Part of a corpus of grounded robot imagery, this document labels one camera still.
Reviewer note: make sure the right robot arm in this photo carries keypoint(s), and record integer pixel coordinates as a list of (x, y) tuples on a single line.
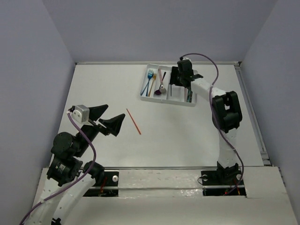
[(226, 116)]

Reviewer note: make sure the dark patterned handle knife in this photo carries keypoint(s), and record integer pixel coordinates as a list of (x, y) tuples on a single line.
[(188, 96)]

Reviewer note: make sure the teal handled knife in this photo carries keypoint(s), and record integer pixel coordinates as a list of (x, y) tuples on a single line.
[(190, 94)]

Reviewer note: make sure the orange chopstick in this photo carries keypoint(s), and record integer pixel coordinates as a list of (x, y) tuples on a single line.
[(134, 122)]

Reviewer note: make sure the pink handled silver spoon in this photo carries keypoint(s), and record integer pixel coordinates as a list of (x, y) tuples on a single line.
[(162, 89)]

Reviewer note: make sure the gold fork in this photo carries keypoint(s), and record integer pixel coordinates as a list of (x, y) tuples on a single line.
[(153, 81)]

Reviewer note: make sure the white divided cutlery tray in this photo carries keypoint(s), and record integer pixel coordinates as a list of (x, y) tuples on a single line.
[(179, 94)]

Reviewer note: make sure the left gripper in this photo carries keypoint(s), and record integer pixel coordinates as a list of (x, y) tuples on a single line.
[(97, 123)]

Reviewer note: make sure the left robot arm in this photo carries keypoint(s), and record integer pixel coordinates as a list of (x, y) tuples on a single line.
[(73, 170)]

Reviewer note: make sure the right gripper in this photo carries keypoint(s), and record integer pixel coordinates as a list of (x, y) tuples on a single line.
[(173, 80)]

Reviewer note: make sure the purple spoon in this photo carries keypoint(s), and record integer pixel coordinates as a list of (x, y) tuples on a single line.
[(157, 92)]

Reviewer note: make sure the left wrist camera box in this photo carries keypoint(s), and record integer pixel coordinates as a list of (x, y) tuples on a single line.
[(80, 113)]

